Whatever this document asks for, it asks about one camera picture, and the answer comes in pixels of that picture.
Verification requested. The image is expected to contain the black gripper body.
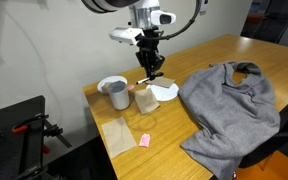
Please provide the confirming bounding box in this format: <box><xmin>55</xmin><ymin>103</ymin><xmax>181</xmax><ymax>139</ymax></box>
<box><xmin>136</xmin><ymin>29</ymin><xmax>165</xmax><ymax>71</ymax></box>

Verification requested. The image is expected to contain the black and white marker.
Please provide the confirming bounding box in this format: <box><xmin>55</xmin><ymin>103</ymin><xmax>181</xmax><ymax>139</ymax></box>
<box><xmin>136</xmin><ymin>72</ymin><xmax>164</xmax><ymax>85</ymax></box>

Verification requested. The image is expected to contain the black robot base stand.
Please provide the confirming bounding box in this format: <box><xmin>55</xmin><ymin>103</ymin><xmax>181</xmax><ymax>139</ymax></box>
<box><xmin>0</xmin><ymin>96</ymin><xmax>47</xmax><ymax>180</ymax></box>

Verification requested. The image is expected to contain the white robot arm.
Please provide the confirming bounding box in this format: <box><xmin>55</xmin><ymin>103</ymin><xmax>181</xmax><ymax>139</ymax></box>
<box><xmin>81</xmin><ymin>0</ymin><xmax>176</xmax><ymax>80</ymax></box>

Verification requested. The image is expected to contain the pink eraser behind cup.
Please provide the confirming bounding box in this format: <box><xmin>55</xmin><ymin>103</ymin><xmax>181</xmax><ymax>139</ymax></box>
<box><xmin>127</xmin><ymin>85</ymin><xmax>135</xmax><ymax>91</ymax></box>

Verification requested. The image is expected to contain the brown napkin beside cup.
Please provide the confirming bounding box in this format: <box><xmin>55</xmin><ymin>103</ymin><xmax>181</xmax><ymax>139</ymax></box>
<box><xmin>134</xmin><ymin>89</ymin><xmax>159</xmax><ymax>114</ymax></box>

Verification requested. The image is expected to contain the light grey plastic cup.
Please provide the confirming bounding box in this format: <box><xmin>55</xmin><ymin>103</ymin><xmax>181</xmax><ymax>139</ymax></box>
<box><xmin>108</xmin><ymin>81</ymin><xmax>130</xmax><ymax>110</ymax></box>

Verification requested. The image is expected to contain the white plate behind cup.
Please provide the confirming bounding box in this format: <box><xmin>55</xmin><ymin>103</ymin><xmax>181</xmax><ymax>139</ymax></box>
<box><xmin>97</xmin><ymin>75</ymin><xmax>128</xmax><ymax>94</ymax></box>

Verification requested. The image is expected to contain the brown napkin on right plate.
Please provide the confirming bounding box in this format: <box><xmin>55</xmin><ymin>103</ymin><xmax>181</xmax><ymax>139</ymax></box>
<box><xmin>147</xmin><ymin>77</ymin><xmax>175</xmax><ymax>88</ymax></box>

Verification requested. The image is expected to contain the brown napkin on plate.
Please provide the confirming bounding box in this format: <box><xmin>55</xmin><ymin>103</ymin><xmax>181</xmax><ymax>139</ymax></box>
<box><xmin>101</xmin><ymin>82</ymin><xmax>112</xmax><ymax>94</ymax></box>
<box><xmin>147</xmin><ymin>77</ymin><xmax>175</xmax><ymax>88</ymax></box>

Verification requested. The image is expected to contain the white plate right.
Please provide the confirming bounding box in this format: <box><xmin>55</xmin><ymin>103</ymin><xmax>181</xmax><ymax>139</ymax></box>
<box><xmin>146</xmin><ymin>83</ymin><xmax>179</xmax><ymax>102</ymax></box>

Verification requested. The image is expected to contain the brown napkin on left plate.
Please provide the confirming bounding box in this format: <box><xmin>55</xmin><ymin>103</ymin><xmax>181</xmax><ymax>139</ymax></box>
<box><xmin>101</xmin><ymin>82</ymin><xmax>112</xmax><ymax>94</ymax></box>

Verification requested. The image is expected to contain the pink eraser near table edge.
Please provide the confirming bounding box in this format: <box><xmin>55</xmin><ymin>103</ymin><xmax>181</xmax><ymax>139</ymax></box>
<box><xmin>139</xmin><ymin>134</ymin><xmax>151</xmax><ymax>147</ymax></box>

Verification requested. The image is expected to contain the large brown napkin front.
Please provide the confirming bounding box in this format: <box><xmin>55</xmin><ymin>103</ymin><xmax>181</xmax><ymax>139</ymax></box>
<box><xmin>102</xmin><ymin>117</ymin><xmax>136</xmax><ymax>158</ymax></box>

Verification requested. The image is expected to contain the grey hooded sweatshirt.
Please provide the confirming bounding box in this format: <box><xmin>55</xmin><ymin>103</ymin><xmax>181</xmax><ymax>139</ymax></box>
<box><xmin>179</xmin><ymin>61</ymin><xmax>280</xmax><ymax>180</ymax></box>

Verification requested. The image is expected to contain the black chair under sweatshirt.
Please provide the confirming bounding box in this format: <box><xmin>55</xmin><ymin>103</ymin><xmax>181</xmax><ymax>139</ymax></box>
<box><xmin>239</xmin><ymin>132</ymin><xmax>288</xmax><ymax>168</ymax></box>

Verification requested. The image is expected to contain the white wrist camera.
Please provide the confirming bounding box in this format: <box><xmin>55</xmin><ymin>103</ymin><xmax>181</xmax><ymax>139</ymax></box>
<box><xmin>109</xmin><ymin>27</ymin><xmax>144</xmax><ymax>45</ymax></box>

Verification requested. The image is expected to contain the white wall switch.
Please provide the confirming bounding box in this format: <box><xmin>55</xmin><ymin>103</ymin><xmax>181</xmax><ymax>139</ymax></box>
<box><xmin>199</xmin><ymin>0</ymin><xmax>209</xmax><ymax>15</ymax></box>

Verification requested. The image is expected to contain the orange handled black clamp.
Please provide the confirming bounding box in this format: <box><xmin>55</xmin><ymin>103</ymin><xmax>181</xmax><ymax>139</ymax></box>
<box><xmin>12</xmin><ymin>113</ymin><xmax>72</xmax><ymax>148</ymax></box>

